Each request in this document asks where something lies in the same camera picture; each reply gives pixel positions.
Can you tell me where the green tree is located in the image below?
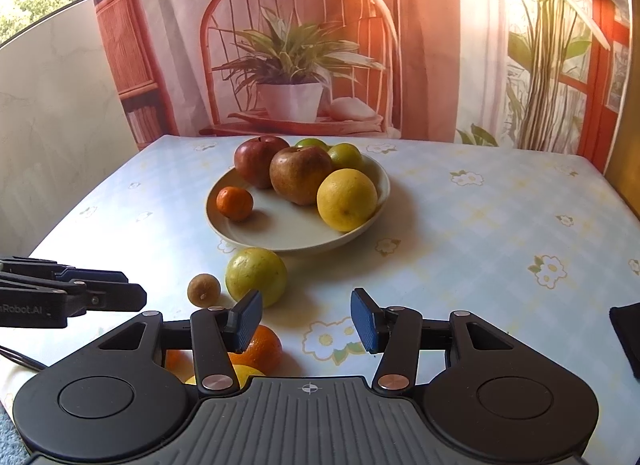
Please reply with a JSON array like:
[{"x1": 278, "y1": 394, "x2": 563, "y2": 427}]
[{"x1": 0, "y1": 0, "x2": 93, "y2": 43}]

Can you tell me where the printed room backdrop cloth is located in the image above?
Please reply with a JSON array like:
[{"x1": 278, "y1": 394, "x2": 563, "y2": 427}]
[{"x1": 85, "y1": 0, "x2": 633, "y2": 176}]

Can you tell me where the small orange tangerine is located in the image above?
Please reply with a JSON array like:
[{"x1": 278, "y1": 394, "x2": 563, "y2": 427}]
[{"x1": 216, "y1": 186, "x2": 254, "y2": 222}]

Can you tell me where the large green citrus fruit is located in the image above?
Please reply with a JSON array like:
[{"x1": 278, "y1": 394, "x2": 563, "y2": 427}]
[{"x1": 225, "y1": 247, "x2": 289, "y2": 308}]

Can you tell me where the cream round plate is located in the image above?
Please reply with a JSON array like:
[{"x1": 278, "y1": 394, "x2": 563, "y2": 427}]
[{"x1": 206, "y1": 145, "x2": 392, "y2": 253}]

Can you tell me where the large yellow citrus fruit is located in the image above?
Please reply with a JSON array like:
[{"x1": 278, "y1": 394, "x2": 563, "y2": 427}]
[{"x1": 316, "y1": 168, "x2": 378, "y2": 232}]

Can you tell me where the black cable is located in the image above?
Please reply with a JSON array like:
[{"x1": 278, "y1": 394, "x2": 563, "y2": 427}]
[{"x1": 0, "y1": 345, "x2": 43, "y2": 372}]

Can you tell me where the yellow-green citrus fruit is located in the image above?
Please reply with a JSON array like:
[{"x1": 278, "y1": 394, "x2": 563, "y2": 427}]
[{"x1": 327, "y1": 143, "x2": 364, "y2": 173}]

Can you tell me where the small brown round fruit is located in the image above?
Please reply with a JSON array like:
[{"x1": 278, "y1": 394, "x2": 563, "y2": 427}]
[{"x1": 187, "y1": 273, "x2": 221, "y2": 305}]

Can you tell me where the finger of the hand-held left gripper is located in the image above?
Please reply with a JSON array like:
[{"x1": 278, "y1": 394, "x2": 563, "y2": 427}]
[
  {"x1": 0, "y1": 257, "x2": 129, "y2": 287},
  {"x1": 0, "y1": 275, "x2": 147, "y2": 314}
]

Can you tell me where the brownish red apple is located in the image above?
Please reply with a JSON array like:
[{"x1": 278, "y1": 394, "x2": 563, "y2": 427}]
[{"x1": 269, "y1": 146, "x2": 334, "y2": 206}]

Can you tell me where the dark cloth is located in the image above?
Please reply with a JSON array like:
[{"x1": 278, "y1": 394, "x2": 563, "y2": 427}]
[{"x1": 609, "y1": 302, "x2": 640, "y2": 381}]

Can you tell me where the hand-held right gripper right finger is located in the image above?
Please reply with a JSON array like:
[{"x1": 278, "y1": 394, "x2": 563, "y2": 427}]
[{"x1": 350, "y1": 288, "x2": 516, "y2": 391}]

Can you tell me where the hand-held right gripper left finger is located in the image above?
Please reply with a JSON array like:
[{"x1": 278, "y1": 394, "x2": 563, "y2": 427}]
[{"x1": 96, "y1": 289, "x2": 264, "y2": 394}]

